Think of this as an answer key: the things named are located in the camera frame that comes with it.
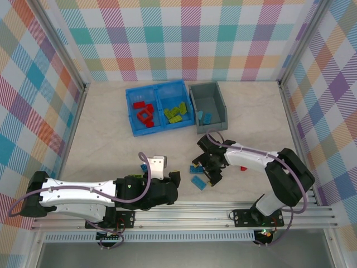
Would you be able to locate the small red lego brick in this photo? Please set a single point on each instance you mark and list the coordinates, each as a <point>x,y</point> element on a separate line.
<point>150,124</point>

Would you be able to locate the aluminium side bar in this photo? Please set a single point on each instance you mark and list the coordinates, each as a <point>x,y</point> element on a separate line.
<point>296,139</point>
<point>69,136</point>

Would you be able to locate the grey metal sheet panel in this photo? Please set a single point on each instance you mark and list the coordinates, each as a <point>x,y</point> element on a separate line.
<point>181,255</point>

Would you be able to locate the grey plastic bin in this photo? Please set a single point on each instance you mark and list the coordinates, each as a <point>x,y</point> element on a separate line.
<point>206,97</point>

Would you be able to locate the small green lego brick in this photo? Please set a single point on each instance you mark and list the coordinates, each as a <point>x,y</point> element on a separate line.
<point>168,113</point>

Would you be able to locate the light green lego brick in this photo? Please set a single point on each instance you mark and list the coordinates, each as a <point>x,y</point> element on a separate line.
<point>175,120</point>

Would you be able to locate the red frame lego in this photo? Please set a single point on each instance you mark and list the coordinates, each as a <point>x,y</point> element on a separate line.
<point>139,115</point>

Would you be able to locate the black base electronics board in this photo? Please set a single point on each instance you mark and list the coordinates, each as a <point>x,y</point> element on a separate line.
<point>263,236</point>
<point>107,241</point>

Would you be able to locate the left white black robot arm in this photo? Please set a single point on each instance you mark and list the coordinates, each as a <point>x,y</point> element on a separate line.
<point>78,190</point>

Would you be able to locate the red stepped lego brick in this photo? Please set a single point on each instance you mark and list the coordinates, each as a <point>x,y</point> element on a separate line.
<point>243,168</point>

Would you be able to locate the aluminium frame post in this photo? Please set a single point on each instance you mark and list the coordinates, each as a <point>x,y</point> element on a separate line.
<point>62,42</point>
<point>304,42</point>

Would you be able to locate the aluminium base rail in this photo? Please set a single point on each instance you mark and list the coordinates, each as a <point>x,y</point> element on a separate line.
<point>181,215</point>

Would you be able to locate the small teal lego brick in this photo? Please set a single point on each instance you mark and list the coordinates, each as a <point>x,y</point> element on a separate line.
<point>207,118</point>

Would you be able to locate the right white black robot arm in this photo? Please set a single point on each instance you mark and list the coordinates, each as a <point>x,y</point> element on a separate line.
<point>245,159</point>

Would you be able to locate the red rounded lego brick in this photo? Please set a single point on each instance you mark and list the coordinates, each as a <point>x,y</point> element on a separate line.
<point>150,107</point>

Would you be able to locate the blue plastic bin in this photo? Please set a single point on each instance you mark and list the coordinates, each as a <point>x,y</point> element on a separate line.
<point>167,95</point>
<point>145,131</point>

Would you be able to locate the small blue lego brick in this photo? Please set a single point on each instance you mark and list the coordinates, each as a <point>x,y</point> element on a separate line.
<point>144,167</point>

